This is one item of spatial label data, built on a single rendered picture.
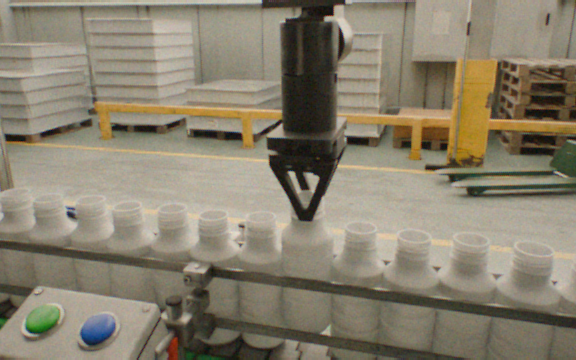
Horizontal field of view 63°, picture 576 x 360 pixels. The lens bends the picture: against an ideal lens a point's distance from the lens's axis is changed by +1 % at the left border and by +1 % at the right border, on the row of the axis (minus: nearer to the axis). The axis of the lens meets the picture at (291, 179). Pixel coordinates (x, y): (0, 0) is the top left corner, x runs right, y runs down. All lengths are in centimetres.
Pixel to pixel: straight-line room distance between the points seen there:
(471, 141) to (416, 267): 456
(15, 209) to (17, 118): 617
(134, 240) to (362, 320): 29
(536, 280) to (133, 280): 46
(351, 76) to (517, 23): 249
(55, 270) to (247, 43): 739
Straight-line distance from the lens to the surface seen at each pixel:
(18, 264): 75
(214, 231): 56
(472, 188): 435
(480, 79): 497
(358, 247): 52
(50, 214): 68
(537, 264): 53
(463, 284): 53
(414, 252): 51
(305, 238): 51
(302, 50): 45
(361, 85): 585
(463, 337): 56
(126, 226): 61
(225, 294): 58
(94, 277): 67
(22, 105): 678
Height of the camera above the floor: 137
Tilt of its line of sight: 18 degrees down
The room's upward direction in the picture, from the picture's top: straight up
